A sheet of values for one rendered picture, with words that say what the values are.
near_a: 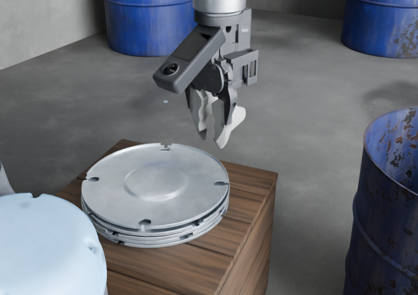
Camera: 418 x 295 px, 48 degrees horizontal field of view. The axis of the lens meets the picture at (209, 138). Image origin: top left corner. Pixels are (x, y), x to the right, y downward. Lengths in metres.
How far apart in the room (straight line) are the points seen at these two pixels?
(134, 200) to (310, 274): 0.59
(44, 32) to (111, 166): 2.04
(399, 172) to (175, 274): 0.61
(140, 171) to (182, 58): 0.37
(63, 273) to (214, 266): 0.47
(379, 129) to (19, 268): 0.83
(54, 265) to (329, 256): 1.08
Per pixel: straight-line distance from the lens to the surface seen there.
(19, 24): 2.86
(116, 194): 0.92
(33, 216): 0.41
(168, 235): 0.83
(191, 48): 0.66
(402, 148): 1.15
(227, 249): 0.84
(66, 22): 3.10
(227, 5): 0.65
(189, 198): 0.89
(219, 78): 0.68
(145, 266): 0.82
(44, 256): 0.38
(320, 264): 1.35
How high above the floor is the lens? 0.92
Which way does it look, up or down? 29 degrees down
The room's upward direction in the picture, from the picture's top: straight up
